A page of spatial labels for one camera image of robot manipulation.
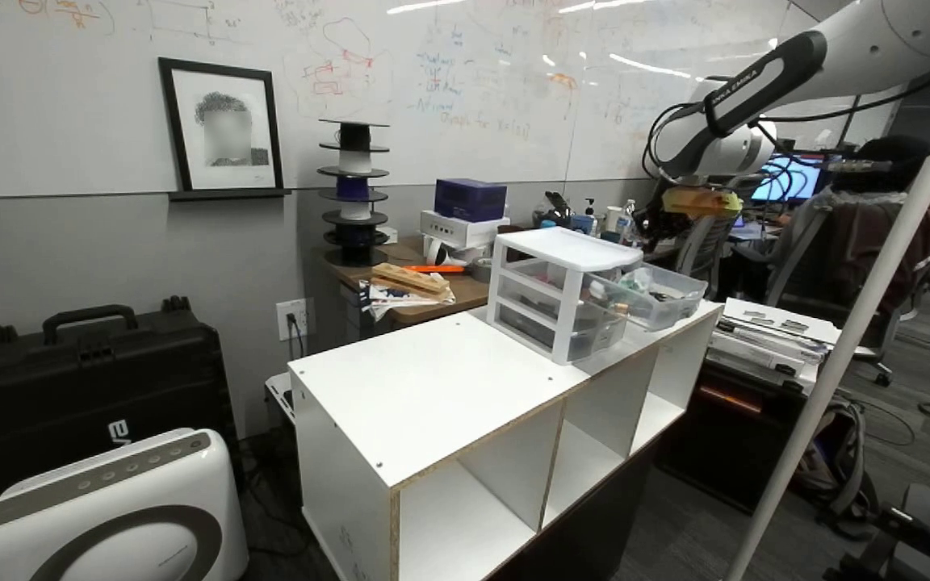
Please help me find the translucent drawer holding small parts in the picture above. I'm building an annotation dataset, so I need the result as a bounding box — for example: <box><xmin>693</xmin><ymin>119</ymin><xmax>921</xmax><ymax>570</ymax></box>
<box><xmin>573</xmin><ymin>257</ymin><xmax>712</xmax><ymax>339</ymax></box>

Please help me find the translucent plastic drawer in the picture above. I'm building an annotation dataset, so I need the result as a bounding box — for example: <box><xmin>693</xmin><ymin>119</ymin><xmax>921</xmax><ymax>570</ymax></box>
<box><xmin>494</xmin><ymin>274</ymin><xmax>574</xmax><ymax>333</ymax></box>
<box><xmin>490</xmin><ymin>303</ymin><xmax>573</xmax><ymax>353</ymax></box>

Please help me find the black low cabinet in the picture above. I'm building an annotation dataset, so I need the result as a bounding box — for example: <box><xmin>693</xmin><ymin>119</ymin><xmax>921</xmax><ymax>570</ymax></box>
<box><xmin>659</xmin><ymin>358</ymin><xmax>818</xmax><ymax>509</ymax></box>

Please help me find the brown wooden desk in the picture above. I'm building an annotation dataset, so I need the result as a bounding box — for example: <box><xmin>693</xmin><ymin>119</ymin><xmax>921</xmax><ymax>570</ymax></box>
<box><xmin>322</xmin><ymin>236</ymin><xmax>494</xmax><ymax>339</ymax></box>

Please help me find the orange utility knife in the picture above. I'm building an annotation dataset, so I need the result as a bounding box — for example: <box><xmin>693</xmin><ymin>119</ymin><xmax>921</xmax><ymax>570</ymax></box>
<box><xmin>407</xmin><ymin>257</ymin><xmax>471</xmax><ymax>281</ymax></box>

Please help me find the light wooden block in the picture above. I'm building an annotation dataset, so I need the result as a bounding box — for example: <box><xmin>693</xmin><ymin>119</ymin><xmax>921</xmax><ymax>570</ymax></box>
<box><xmin>369</xmin><ymin>260</ymin><xmax>458</xmax><ymax>305</ymax></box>

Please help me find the white cardboard box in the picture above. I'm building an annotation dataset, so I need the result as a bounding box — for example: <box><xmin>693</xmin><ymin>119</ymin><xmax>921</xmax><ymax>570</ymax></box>
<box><xmin>418</xmin><ymin>206</ymin><xmax>514</xmax><ymax>256</ymax></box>

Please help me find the white paper sheet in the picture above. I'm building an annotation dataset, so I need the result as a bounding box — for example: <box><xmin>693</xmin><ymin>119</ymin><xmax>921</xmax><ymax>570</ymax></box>
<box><xmin>358</xmin><ymin>281</ymin><xmax>425</xmax><ymax>327</ymax></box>

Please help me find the purple box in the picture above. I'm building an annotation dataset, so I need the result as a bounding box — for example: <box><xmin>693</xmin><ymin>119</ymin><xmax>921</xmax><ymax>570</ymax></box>
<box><xmin>432</xmin><ymin>174</ymin><xmax>510</xmax><ymax>225</ymax></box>

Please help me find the white cubby shelf unit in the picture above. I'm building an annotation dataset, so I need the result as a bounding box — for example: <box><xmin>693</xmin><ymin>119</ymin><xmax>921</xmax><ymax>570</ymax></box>
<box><xmin>284</xmin><ymin>296</ymin><xmax>728</xmax><ymax>581</ymax></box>

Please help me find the stacked filament spools tower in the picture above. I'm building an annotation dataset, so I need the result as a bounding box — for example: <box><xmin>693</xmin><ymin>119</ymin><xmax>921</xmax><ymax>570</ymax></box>
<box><xmin>313</xmin><ymin>114</ymin><xmax>395</xmax><ymax>270</ymax></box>

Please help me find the whiteboard with writing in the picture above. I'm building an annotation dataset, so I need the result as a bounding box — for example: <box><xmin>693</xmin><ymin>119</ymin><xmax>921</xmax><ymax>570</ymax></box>
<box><xmin>0</xmin><ymin>0</ymin><xmax>889</xmax><ymax>203</ymax></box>

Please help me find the white power strip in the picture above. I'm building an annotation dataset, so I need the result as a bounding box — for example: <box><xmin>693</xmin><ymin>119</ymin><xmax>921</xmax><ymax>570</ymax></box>
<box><xmin>261</xmin><ymin>369</ymin><xmax>304</xmax><ymax>426</ymax></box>

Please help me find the grey office chair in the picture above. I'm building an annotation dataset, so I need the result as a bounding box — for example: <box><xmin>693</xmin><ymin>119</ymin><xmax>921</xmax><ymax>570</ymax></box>
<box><xmin>671</xmin><ymin>206</ymin><xmax>735</xmax><ymax>281</ymax></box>

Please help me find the tan taped wrist block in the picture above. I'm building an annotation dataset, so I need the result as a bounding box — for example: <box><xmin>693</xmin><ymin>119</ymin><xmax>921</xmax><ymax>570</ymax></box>
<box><xmin>659</xmin><ymin>183</ymin><xmax>750</xmax><ymax>220</ymax></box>

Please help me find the black framed portrait picture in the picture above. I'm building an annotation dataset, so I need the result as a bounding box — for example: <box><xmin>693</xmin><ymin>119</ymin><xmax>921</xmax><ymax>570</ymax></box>
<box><xmin>155</xmin><ymin>55</ymin><xmax>298</xmax><ymax>206</ymax></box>

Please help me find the white keyboards pile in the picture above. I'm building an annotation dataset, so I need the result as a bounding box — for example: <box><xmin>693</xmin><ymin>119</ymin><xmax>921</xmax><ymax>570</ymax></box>
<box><xmin>705</xmin><ymin>293</ymin><xmax>846</xmax><ymax>393</ymax></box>

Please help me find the lit computer monitor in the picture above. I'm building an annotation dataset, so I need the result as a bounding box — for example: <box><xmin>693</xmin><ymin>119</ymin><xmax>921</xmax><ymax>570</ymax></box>
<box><xmin>750</xmin><ymin>152</ymin><xmax>830</xmax><ymax>210</ymax></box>

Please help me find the black hard carrying case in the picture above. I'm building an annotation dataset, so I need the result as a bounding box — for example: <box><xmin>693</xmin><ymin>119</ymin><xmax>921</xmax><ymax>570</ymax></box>
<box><xmin>0</xmin><ymin>293</ymin><xmax>240</xmax><ymax>504</ymax></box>

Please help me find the white PVC pole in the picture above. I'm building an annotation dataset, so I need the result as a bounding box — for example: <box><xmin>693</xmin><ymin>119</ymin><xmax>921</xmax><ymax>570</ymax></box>
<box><xmin>722</xmin><ymin>58</ymin><xmax>930</xmax><ymax>581</ymax></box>

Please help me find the office chair with jacket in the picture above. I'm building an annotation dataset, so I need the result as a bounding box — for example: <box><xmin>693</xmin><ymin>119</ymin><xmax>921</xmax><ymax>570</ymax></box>
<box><xmin>764</xmin><ymin>131</ymin><xmax>930</xmax><ymax>389</ymax></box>

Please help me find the white air purifier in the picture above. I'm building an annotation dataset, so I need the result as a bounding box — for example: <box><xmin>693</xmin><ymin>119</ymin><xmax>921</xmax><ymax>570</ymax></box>
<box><xmin>0</xmin><ymin>423</ymin><xmax>255</xmax><ymax>581</ymax></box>

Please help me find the black floor device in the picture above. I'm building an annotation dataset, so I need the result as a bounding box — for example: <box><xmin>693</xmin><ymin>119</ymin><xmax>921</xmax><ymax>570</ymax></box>
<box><xmin>820</xmin><ymin>480</ymin><xmax>930</xmax><ymax>581</ymax></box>

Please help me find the white mini drawer cabinet frame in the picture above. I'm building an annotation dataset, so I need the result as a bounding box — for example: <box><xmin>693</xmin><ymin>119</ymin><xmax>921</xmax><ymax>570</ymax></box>
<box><xmin>485</xmin><ymin>223</ymin><xmax>649</xmax><ymax>369</ymax></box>

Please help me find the white wall outlet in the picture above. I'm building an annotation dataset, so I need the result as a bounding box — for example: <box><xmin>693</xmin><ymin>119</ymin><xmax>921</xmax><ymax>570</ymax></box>
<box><xmin>270</xmin><ymin>293</ymin><xmax>313</xmax><ymax>346</ymax></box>

